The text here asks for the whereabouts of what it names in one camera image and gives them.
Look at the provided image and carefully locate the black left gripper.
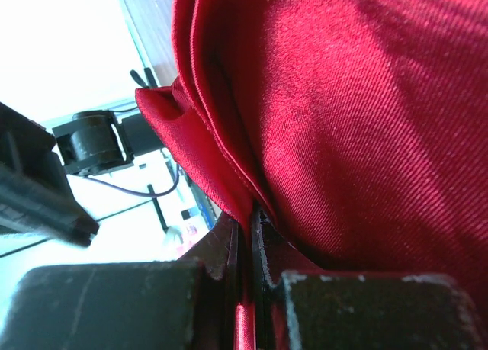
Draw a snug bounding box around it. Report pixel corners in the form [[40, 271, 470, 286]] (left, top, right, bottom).
[[1, 104, 98, 247]]

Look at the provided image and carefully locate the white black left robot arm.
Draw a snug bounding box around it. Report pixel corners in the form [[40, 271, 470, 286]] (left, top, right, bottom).
[[1, 105, 163, 247]]

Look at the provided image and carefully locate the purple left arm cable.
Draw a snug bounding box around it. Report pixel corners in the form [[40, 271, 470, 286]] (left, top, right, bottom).
[[83, 162, 181, 197]]

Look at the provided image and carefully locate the red cloth napkin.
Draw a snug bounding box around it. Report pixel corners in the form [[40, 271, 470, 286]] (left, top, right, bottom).
[[135, 0, 488, 350]]

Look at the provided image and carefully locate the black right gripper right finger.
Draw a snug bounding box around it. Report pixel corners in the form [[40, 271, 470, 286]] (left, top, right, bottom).
[[251, 206, 487, 349]]

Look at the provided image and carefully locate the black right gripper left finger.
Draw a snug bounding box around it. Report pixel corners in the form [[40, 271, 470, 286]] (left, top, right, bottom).
[[1, 214, 239, 349]]

